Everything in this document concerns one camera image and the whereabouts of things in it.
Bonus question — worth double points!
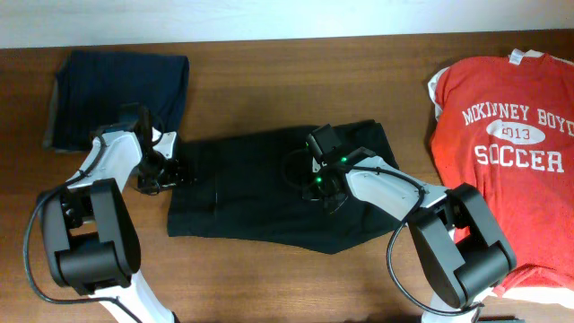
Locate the black shorts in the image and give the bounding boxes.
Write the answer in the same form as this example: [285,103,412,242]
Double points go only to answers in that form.
[167,126,399,254]

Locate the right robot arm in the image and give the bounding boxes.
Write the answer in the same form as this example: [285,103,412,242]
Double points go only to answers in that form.
[306,125,517,322]

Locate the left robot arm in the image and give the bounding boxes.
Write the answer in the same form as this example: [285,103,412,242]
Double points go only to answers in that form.
[22,104,192,323]

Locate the folded navy blue garment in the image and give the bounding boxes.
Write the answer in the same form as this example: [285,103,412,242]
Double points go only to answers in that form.
[42,50,190,152]

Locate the red soccer t-shirt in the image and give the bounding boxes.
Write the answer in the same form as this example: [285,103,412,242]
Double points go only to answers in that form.
[428,50,573,308]

